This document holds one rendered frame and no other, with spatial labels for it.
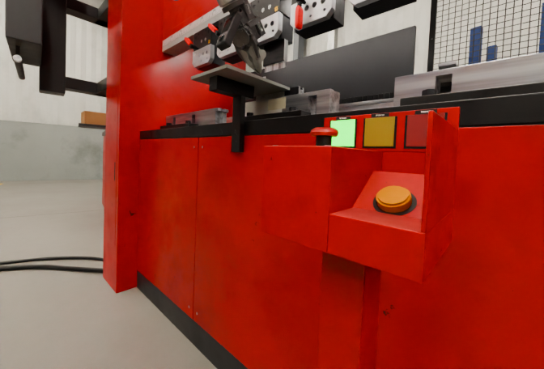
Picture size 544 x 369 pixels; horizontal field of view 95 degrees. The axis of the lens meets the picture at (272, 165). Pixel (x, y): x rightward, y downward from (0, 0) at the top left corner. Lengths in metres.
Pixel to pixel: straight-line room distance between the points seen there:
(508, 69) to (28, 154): 7.79
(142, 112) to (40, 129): 6.28
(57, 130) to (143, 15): 6.25
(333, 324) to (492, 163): 0.35
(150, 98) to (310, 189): 1.40
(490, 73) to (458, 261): 0.37
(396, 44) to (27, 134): 7.46
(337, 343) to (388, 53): 1.17
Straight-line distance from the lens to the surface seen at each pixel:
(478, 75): 0.68
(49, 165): 7.78
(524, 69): 0.67
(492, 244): 0.55
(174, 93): 1.68
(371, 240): 0.27
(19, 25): 1.71
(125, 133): 1.55
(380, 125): 0.43
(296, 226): 0.32
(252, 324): 0.92
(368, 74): 1.34
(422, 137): 0.41
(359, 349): 0.39
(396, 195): 0.33
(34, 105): 7.82
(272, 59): 0.99
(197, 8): 1.45
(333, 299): 0.38
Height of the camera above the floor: 0.77
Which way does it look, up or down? 2 degrees down
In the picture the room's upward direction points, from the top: 2 degrees clockwise
